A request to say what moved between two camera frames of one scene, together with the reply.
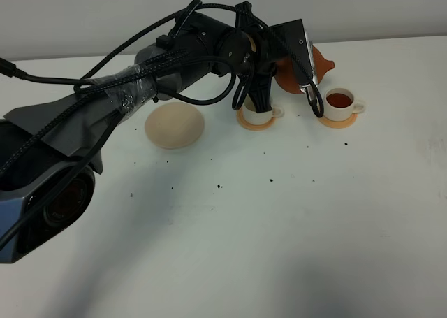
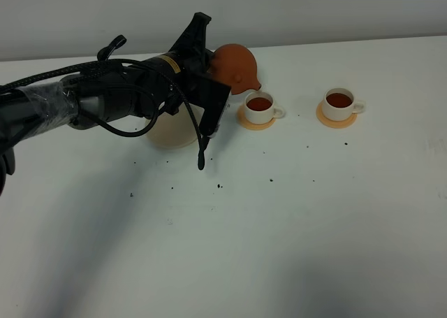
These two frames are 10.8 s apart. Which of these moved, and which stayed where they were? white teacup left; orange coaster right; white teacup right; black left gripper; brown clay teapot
Moved: brown clay teapot; black left gripper
Stayed: white teacup left; orange coaster right; white teacup right
